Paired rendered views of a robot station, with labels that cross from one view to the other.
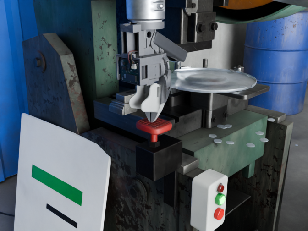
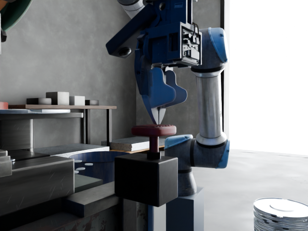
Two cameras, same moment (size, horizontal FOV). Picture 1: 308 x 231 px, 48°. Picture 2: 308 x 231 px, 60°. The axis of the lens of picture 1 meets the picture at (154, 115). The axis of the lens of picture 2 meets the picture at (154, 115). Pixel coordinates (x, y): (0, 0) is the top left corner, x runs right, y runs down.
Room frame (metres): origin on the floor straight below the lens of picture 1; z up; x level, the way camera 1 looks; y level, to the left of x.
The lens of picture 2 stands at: (0.78, 0.45, 0.79)
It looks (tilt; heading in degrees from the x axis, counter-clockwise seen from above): 1 degrees down; 261
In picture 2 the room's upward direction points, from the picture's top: straight up
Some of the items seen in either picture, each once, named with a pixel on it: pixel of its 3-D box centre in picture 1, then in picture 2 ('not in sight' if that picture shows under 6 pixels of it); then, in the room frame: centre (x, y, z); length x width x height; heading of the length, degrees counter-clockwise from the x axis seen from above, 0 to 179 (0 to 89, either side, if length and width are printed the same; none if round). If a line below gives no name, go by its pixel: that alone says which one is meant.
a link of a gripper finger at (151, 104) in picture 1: (151, 104); (170, 96); (0.68, 0.01, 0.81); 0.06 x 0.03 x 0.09; 135
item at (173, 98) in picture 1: (173, 90); not in sight; (1.10, -0.07, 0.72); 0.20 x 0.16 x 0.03; 135
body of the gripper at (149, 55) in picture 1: (143, 52); (167, 31); (0.68, 0.02, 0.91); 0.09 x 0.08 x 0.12; 135
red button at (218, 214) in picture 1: (218, 213); not in sight; (0.68, -0.15, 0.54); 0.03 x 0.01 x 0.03; 135
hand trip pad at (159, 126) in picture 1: (153, 137); (153, 147); (0.70, 0.00, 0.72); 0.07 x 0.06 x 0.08; 45
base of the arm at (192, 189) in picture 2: not in sight; (178, 178); (0.50, -0.63, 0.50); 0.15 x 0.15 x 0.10
